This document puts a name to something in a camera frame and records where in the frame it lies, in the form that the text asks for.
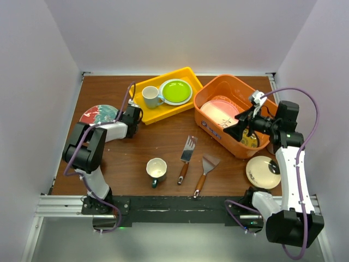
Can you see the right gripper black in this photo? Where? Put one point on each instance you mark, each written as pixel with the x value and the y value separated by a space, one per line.
pixel 236 131

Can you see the yellow patterned plate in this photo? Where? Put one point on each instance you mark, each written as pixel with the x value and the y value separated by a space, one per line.
pixel 250 141

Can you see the pink and cream plate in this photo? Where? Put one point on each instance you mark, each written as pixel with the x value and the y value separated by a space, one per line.
pixel 220 112

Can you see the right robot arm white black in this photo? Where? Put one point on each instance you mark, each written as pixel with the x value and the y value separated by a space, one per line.
pixel 294 221

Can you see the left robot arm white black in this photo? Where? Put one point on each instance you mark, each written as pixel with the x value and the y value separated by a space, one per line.
pixel 98 125

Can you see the orange plastic dish bin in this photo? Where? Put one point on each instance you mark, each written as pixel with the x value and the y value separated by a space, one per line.
pixel 236 91

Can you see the light blue mug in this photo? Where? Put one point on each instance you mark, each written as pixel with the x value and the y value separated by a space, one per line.
pixel 152 97

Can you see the red and teal plate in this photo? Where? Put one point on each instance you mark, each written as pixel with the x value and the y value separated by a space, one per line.
pixel 99 113

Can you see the beige purple cup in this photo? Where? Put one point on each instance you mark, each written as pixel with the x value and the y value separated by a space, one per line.
pixel 270 148

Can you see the white scalloped plate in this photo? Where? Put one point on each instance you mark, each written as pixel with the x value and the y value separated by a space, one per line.
pixel 171 103

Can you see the yellow plastic tray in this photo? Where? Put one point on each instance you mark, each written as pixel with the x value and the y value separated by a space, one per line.
pixel 165 110

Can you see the lime green plate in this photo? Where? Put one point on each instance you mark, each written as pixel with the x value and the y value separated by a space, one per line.
pixel 176 91

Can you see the cream plate black mark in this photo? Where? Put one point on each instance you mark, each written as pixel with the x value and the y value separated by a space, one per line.
pixel 263 172

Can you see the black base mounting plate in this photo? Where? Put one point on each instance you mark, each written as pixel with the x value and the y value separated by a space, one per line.
pixel 184 209

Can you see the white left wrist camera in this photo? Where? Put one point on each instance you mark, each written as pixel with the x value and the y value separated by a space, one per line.
pixel 132 103

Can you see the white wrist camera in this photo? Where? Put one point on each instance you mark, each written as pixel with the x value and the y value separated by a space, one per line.
pixel 132 103
pixel 257 99

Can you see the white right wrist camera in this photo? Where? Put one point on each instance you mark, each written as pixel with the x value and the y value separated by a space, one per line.
pixel 257 99

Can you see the solid spatula wooden handle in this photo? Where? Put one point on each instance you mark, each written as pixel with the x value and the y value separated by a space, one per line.
pixel 209 163

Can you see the white cup green handle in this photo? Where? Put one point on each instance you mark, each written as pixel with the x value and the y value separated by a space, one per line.
pixel 156 168

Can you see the slotted spatula wooden handle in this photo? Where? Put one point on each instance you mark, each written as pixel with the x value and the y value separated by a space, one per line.
pixel 186 157

